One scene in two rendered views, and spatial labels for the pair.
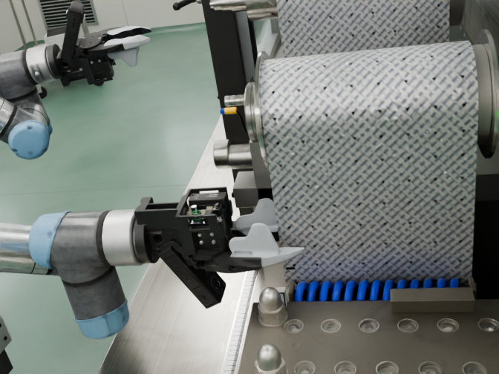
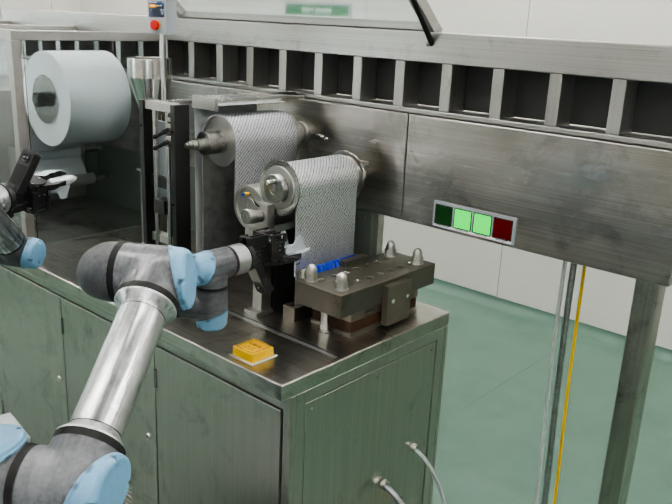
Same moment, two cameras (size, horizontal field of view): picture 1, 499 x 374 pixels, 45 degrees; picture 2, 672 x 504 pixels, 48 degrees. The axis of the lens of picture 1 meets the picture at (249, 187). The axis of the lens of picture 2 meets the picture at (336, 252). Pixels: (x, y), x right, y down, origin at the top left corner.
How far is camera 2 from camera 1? 1.64 m
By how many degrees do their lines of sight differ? 58
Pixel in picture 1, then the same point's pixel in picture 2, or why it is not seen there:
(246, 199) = not seen: hidden behind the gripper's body
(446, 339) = (372, 267)
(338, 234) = (315, 241)
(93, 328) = (222, 320)
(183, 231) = (273, 244)
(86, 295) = (224, 296)
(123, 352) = (216, 346)
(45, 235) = (210, 260)
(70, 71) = (17, 205)
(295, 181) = (305, 215)
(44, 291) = not seen: outside the picture
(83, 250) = (230, 264)
